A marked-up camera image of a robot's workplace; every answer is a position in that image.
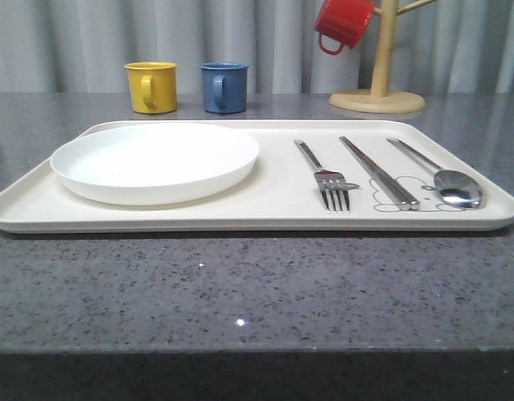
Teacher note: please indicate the silver metal fork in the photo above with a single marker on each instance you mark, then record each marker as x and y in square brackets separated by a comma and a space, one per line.
[332, 185]

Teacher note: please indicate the white round plate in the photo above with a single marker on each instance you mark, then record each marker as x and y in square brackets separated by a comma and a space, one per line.
[155, 164]

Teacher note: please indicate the silver metal spoon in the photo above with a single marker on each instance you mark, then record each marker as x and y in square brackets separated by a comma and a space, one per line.
[454, 187]

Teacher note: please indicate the cream rabbit serving tray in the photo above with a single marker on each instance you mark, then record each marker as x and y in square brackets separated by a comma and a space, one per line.
[280, 193]

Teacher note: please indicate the blue enamel mug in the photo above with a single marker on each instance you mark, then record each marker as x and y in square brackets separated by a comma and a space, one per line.
[224, 87]

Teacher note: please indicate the yellow enamel mug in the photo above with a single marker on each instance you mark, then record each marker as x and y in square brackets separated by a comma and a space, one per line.
[152, 87]

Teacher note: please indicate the wooden mug tree stand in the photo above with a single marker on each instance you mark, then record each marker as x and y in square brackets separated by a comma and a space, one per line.
[379, 99]

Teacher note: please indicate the red enamel mug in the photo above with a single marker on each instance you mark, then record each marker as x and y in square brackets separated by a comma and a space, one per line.
[344, 21]

